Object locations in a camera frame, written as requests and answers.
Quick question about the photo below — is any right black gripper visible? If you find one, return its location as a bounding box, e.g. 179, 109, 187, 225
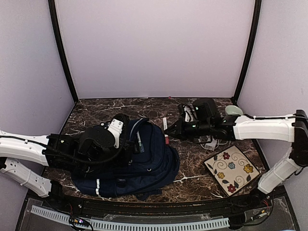
165, 117, 212, 142

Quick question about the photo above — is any navy blue student backpack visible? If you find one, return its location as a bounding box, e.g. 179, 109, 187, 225
71, 118, 180, 198

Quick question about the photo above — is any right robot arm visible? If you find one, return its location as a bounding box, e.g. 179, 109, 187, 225
165, 98, 308, 209

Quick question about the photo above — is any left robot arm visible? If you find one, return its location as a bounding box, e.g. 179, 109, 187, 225
0, 125, 134, 210

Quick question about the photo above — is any white USB charger block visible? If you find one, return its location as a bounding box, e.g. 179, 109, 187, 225
203, 142, 217, 151

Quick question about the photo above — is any pale green ceramic bowl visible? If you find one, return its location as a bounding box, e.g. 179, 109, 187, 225
225, 105, 244, 116

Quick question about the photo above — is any floral square plate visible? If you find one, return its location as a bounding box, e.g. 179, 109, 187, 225
204, 145, 260, 196

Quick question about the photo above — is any small circuit board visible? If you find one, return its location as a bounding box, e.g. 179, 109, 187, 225
68, 216, 90, 229

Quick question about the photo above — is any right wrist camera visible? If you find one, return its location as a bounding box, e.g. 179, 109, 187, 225
178, 104, 197, 122

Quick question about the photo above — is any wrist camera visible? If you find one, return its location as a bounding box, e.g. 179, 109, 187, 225
107, 113, 129, 148
178, 104, 197, 122

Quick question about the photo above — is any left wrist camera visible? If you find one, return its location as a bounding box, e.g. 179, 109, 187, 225
107, 113, 129, 148

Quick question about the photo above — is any white charger cable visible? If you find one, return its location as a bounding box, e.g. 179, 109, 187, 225
199, 138, 228, 148

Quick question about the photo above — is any grey slotted cable duct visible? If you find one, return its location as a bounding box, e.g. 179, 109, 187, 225
30, 205, 230, 231

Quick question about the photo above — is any black front rail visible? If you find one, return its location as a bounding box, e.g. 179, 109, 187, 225
28, 186, 287, 218

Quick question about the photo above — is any right black frame post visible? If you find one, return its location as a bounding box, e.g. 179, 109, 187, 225
231, 0, 262, 105

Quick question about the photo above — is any black frame post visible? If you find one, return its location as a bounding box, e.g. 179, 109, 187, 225
48, 0, 79, 103
231, 0, 262, 105

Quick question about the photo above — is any left black frame post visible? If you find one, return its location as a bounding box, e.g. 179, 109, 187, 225
48, 0, 79, 103

